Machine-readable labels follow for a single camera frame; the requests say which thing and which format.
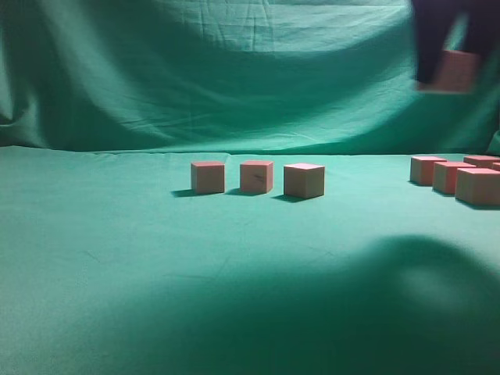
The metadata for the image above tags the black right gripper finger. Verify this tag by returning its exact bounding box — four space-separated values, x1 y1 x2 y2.
464 0 499 82

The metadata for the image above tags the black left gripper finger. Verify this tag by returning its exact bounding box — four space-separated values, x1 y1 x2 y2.
410 0 469 84

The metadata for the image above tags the pink wooden cube placed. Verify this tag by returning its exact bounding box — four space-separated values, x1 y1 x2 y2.
284 162 325 199
240 160 274 194
191 161 225 194

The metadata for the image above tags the pink wooden cube rear column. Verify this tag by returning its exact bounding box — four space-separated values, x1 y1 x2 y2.
463 155 500 169

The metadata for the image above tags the green backdrop cloth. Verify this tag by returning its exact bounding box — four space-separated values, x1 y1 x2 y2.
1 1 499 155

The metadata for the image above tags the green table cloth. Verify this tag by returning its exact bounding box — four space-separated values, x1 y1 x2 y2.
1 147 499 374

